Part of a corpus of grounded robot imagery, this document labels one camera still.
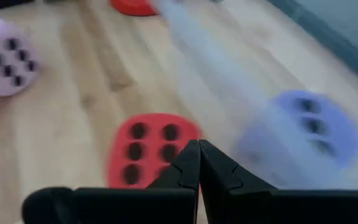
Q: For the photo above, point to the clear plastic container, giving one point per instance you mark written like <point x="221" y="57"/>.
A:
<point x="216" y="62"/>

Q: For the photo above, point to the large purple foam die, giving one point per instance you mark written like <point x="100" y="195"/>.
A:
<point x="291" y="146"/>

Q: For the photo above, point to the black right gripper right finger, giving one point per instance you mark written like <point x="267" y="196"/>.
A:
<point x="291" y="208"/>

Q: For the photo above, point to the large red foam die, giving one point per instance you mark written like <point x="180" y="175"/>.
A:
<point x="120" y="149"/>

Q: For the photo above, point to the red desk lamp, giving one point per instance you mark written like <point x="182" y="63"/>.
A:
<point x="132" y="7"/>

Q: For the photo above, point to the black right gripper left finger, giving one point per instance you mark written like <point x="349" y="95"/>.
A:
<point x="120" y="205"/>

